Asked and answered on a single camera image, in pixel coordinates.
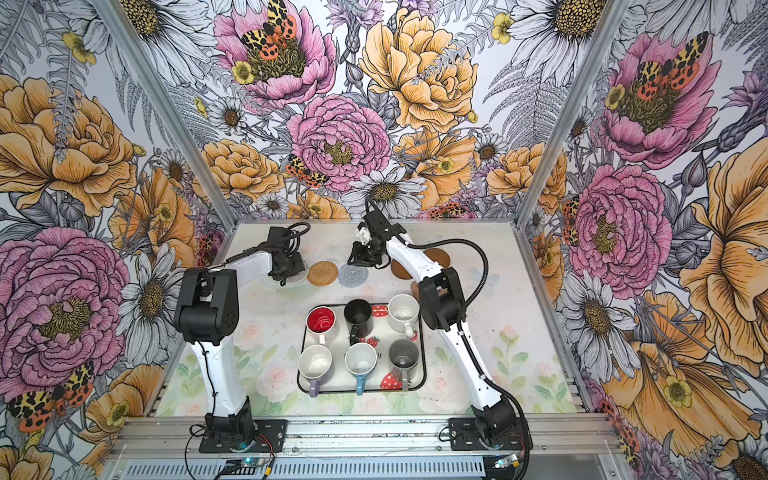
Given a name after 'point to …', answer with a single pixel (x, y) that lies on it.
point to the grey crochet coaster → (352, 276)
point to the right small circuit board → (507, 461)
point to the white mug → (403, 314)
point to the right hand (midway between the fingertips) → (353, 268)
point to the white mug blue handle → (360, 359)
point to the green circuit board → (244, 466)
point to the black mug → (358, 315)
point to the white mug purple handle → (315, 363)
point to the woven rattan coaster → (322, 273)
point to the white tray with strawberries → (382, 360)
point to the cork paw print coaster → (415, 291)
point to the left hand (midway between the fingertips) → (296, 274)
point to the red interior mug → (320, 321)
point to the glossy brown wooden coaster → (398, 270)
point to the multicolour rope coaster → (299, 278)
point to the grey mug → (404, 355)
